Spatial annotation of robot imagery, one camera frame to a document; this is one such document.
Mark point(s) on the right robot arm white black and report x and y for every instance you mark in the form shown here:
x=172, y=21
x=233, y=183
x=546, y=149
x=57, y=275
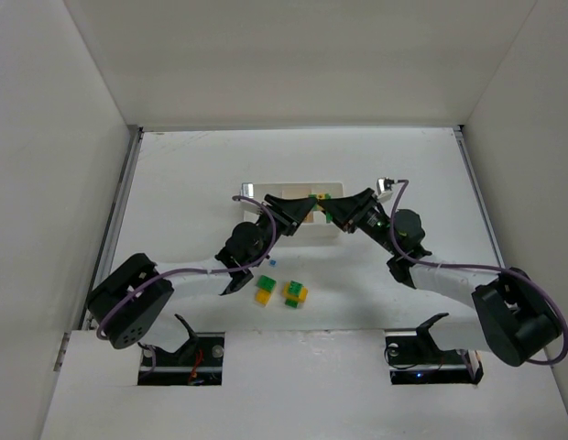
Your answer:
x=517, y=318

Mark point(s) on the green orange lego piece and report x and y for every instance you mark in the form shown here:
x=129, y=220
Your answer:
x=320, y=196

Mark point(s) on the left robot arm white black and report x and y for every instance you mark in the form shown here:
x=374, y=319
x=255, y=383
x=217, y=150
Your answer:
x=127, y=303

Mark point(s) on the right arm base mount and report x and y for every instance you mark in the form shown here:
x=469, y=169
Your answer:
x=414, y=358

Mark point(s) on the green yellow lego stack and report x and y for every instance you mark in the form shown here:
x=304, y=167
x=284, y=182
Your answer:
x=265, y=287
x=295, y=294

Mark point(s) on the white three-compartment container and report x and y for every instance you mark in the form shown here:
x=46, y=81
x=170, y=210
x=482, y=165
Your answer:
x=318, y=228

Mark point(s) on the aluminium table rail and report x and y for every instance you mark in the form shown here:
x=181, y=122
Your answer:
x=460, y=140
x=106, y=251

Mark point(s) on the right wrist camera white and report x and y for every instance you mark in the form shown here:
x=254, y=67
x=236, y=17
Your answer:
x=385, y=189

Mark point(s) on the left aluminium table rail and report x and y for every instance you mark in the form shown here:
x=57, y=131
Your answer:
x=106, y=251

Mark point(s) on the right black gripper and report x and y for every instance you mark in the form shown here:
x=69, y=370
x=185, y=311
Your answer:
x=359, y=214

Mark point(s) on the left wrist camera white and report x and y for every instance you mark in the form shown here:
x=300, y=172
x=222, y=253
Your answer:
x=247, y=189

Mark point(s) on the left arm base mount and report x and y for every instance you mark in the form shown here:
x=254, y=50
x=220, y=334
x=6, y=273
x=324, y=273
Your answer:
x=198, y=362

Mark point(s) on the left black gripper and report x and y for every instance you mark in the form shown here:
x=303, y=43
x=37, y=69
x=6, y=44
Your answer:
x=281, y=216

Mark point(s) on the right aluminium table rail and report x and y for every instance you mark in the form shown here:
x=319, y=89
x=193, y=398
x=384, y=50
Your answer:
x=460, y=140

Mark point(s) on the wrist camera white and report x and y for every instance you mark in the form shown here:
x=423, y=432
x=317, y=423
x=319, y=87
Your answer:
x=385, y=189
x=247, y=189

